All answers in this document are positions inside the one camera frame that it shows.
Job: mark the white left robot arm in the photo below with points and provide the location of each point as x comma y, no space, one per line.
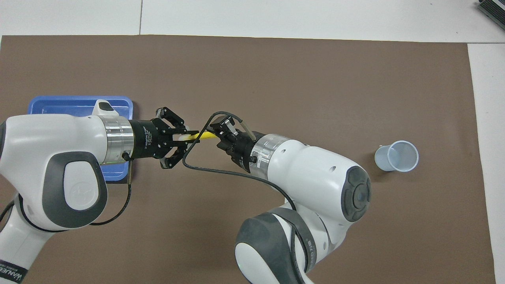
39,138

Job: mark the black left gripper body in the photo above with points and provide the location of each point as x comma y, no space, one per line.
150,138

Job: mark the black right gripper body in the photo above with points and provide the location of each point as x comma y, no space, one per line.
240,150

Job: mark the grey ribbed device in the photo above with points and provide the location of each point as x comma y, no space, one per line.
493,10

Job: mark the brown table mat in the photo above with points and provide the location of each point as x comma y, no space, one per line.
276,79

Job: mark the yellow marker pen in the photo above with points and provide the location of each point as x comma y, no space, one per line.
205,136

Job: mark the blue plastic tray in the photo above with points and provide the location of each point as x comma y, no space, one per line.
63,105

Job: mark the translucent plastic cup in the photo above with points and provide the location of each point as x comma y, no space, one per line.
394,157

